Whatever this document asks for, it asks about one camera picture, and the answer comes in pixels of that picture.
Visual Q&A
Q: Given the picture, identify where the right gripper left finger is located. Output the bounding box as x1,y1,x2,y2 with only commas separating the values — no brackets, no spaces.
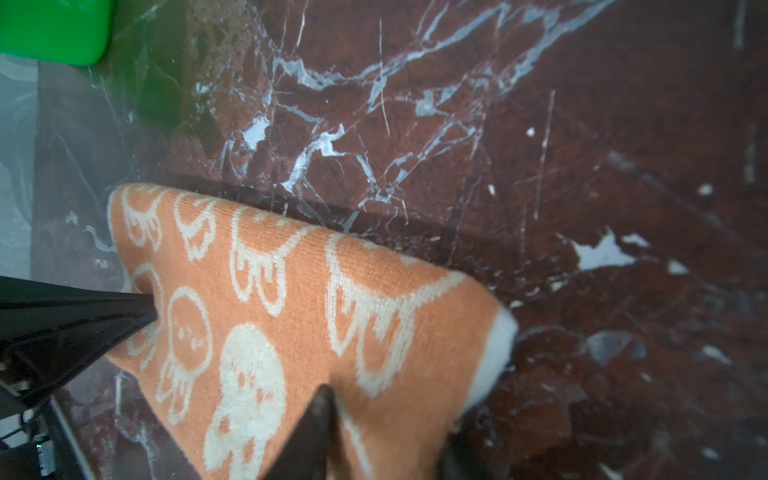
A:
263,384,337,480

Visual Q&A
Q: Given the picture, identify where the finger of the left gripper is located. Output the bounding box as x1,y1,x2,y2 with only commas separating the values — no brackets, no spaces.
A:
1,277,158,419

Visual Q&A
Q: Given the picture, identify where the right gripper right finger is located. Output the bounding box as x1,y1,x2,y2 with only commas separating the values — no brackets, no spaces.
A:
436,433,493,480

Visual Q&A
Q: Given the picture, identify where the peach patterned towel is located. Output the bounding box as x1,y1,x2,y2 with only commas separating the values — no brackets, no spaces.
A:
108,184,519,479

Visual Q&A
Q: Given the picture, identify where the green plastic basket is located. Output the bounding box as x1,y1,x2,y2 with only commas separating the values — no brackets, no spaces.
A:
1,0,114,67

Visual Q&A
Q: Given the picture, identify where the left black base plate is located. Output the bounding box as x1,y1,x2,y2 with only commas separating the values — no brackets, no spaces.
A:
1,402,87,480

